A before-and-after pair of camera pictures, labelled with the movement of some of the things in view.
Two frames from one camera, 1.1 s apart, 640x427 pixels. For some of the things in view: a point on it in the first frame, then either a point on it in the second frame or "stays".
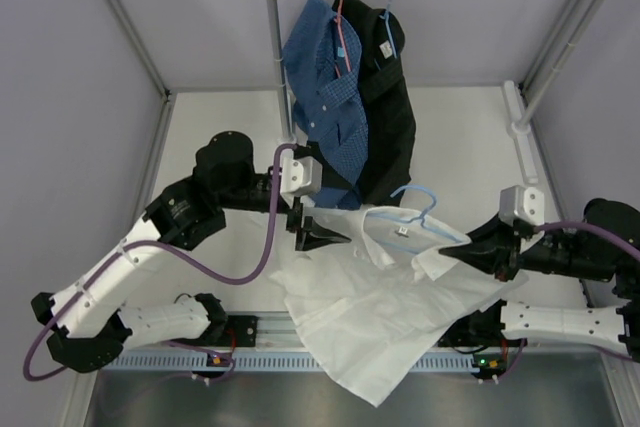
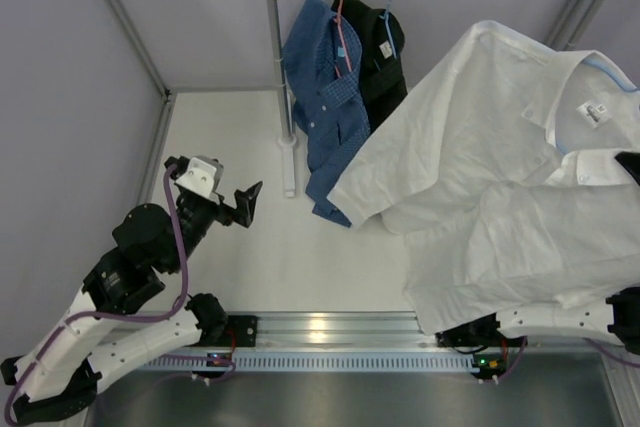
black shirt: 385,100 stays
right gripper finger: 496,234 -> 631,161
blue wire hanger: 420,218 -> 612,73
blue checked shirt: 322,66 stays
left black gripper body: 294,218 -> 196,220
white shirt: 367,312 -> 504,173
